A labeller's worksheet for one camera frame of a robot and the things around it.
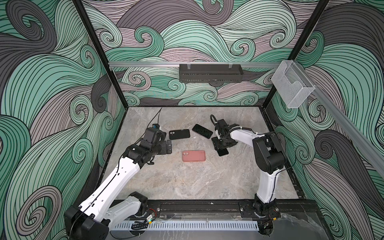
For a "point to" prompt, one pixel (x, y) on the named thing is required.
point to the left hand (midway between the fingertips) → (163, 143)
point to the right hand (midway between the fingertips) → (220, 146)
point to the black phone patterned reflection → (202, 131)
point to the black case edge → (165, 148)
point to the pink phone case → (193, 155)
